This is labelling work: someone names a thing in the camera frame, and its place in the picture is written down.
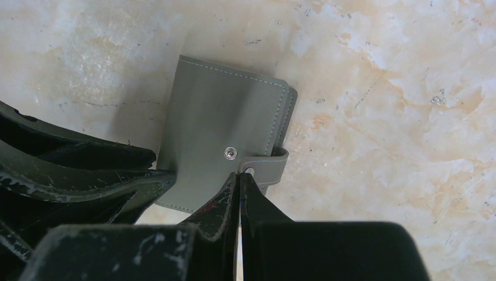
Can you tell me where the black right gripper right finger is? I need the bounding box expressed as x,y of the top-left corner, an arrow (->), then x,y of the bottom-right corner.
239,173 -> 429,280

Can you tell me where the grey card holder wallet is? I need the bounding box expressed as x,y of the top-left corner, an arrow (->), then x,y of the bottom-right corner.
157,56 -> 298,213

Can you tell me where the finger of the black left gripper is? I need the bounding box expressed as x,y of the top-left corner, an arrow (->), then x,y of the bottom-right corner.
1,142 -> 176,280
1,102 -> 156,170

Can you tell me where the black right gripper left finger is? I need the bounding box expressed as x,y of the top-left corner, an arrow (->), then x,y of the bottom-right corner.
20,173 -> 239,280

